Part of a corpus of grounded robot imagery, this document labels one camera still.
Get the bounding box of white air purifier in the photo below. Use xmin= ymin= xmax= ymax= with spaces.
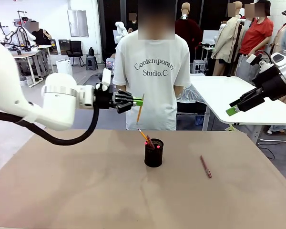
xmin=56 ymin=59 xmax=73 ymax=76

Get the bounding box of white side table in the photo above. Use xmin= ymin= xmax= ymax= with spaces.
xmin=189 ymin=74 xmax=286 ymax=146

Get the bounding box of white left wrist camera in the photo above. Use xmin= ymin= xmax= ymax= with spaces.
xmin=101 ymin=68 xmax=112 ymax=87

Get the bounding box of mannequin in beige coat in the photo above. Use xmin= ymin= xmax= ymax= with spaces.
xmin=210 ymin=0 xmax=244 ymax=77

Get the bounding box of dark red pen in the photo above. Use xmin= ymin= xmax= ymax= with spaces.
xmin=199 ymin=155 xmax=213 ymax=179

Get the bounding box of black office chair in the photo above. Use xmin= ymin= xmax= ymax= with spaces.
xmin=66 ymin=40 xmax=85 ymax=67

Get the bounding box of person in white t-shirt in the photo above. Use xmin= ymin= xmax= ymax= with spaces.
xmin=112 ymin=0 xmax=192 ymax=131

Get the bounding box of figure in red shirt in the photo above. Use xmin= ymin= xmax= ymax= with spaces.
xmin=235 ymin=0 xmax=275 ymax=84

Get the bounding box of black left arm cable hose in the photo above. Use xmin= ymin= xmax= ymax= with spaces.
xmin=0 ymin=104 xmax=100 ymax=146

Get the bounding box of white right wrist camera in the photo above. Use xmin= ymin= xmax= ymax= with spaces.
xmin=246 ymin=53 xmax=263 ymax=66

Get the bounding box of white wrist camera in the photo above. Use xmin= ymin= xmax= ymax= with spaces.
xmin=101 ymin=68 xmax=112 ymax=87
xmin=246 ymin=53 xmax=263 ymax=66

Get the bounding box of person in black shirt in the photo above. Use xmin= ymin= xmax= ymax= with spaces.
xmin=30 ymin=20 xmax=52 ymax=46

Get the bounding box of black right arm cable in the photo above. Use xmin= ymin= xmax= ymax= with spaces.
xmin=257 ymin=49 xmax=274 ymax=61

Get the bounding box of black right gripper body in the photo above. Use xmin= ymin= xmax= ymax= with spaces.
xmin=252 ymin=64 xmax=286 ymax=102

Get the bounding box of black tall tripod stand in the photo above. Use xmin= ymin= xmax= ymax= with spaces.
xmin=226 ymin=21 xmax=245 ymax=78

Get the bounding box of white background robot with red light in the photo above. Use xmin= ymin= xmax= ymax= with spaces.
xmin=4 ymin=10 xmax=37 ymax=51

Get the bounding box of white background desk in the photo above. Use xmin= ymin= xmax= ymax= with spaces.
xmin=11 ymin=44 xmax=55 ymax=87

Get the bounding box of clear plastic sheet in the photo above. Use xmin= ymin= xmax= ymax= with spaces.
xmin=176 ymin=84 xmax=208 ymax=104

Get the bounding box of lit computer case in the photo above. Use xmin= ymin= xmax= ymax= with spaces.
xmin=105 ymin=58 xmax=115 ymax=72

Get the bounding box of black mesh pen holder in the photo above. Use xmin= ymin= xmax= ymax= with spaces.
xmin=144 ymin=138 xmax=164 ymax=168

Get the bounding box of black floor cable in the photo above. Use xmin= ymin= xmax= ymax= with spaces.
xmin=258 ymin=144 xmax=277 ymax=160

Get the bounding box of grey wall panel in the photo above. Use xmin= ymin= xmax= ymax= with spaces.
xmin=67 ymin=9 xmax=89 ymax=38

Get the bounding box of mannequin with bucket hat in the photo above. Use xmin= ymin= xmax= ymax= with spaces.
xmin=270 ymin=4 xmax=286 ymax=58

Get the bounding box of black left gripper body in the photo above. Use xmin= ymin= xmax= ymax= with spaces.
xmin=94 ymin=82 xmax=118 ymax=110

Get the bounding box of mannequin in dark red top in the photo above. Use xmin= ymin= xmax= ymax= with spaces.
xmin=174 ymin=2 xmax=204 ymax=63

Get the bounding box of yellow pencil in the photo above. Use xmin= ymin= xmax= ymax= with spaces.
xmin=138 ymin=128 xmax=149 ymax=144
xmin=136 ymin=93 xmax=145 ymax=125

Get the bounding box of grey plastic stool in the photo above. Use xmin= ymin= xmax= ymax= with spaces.
xmin=86 ymin=54 xmax=99 ymax=71

